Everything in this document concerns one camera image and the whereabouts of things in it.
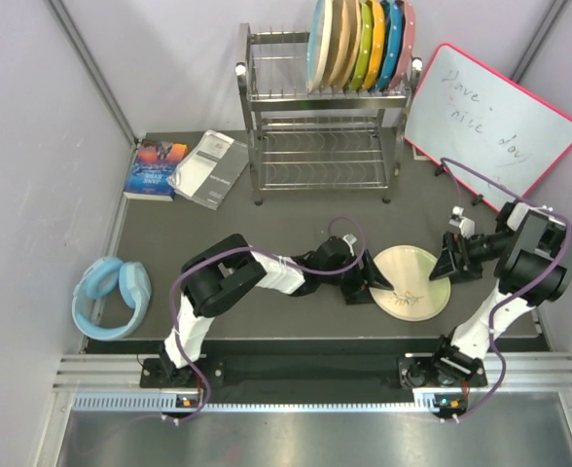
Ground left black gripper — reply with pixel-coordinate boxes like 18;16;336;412
319;248;391;305

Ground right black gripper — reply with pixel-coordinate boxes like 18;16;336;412
428;231;511;285

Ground cream green plate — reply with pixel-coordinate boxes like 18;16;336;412
371;245;451;322

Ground beige bird plate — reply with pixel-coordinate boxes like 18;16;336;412
333;0;363;91
320;0;350;90

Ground white blue leaf plate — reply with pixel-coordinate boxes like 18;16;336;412
306;0;334;93

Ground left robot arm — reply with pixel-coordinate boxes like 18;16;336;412
160;233;394;386

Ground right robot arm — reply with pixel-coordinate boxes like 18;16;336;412
423;201;572;386

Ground steel two-tier dish rack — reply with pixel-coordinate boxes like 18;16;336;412
235;23;423;205

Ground pink framed whiteboard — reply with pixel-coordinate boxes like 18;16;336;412
406;43;572;210

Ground pink polka dot plate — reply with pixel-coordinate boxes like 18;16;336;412
388;1;415;90

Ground grey white booklet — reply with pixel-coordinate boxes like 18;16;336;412
167;130;249;210

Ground blue polka dot plate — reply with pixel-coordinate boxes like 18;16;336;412
375;1;404;91

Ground blue orange paperback book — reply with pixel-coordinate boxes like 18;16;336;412
124;139;189;201

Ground green polka dot plate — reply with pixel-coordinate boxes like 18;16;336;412
348;1;374;91

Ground yellow polka dot plate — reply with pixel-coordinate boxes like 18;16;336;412
361;1;386;91

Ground light blue headphones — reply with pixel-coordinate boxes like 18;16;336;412
71;256;153;341

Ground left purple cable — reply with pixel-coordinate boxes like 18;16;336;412
168;216;368;424

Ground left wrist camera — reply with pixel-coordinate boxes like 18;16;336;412
342;233;357;256

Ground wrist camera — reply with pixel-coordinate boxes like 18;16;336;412
448;205;476;238
342;233;357;256

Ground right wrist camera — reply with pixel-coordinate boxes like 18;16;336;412
448;205;476;238

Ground grey slotted cable duct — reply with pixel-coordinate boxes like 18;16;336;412
71;391;467;414

